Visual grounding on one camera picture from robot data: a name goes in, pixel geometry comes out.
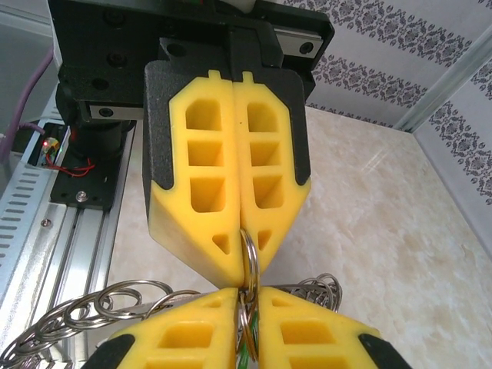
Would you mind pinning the green key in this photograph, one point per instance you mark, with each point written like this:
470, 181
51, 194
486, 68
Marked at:
243, 355

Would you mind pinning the small circuit board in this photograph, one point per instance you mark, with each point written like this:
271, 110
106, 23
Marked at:
50, 148

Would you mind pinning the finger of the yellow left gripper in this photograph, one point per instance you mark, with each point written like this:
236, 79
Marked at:
269, 161
180, 215

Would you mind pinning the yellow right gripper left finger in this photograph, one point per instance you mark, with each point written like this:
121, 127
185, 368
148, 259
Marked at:
184, 319

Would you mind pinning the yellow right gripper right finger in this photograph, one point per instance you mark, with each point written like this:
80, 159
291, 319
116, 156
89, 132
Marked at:
307, 319

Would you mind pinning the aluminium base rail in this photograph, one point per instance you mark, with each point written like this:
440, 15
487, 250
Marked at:
57, 250

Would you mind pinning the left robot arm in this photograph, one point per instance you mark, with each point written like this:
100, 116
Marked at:
100, 138

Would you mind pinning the grey metal sheet panel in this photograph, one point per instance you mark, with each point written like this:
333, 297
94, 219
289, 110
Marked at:
15, 69

